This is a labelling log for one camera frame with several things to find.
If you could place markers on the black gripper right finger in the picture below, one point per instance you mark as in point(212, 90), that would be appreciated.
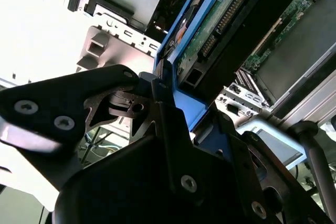
point(248, 182)

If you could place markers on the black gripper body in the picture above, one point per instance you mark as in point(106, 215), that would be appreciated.
point(123, 187)

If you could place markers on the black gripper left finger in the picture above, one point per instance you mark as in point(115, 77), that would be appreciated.
point(52, 90)

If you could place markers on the hard disk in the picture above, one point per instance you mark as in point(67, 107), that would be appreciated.
point(252, 24)

